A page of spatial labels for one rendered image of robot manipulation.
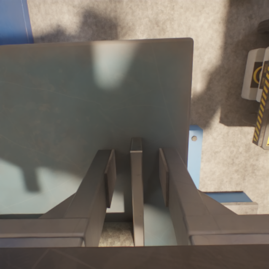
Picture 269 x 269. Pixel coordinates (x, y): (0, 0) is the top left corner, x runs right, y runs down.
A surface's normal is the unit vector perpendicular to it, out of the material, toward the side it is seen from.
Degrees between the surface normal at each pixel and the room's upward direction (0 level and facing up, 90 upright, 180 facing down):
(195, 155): 0
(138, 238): 0
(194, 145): 0
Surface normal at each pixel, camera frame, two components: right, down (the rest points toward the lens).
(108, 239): -0.04, -0.55
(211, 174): -0.01, 0.30
